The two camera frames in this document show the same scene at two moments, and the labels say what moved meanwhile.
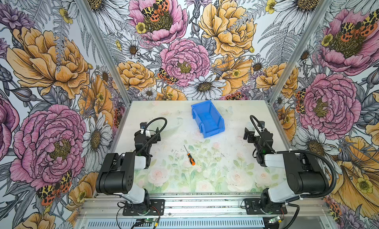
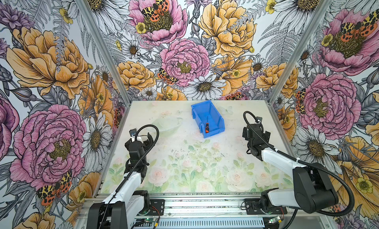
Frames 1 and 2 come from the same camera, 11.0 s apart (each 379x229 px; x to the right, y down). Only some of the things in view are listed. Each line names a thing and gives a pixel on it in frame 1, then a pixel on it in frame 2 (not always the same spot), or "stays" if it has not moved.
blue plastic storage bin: [210, 121] stays
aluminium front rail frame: [105, 211] stays
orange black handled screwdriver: [192, 161] → [207, 128]
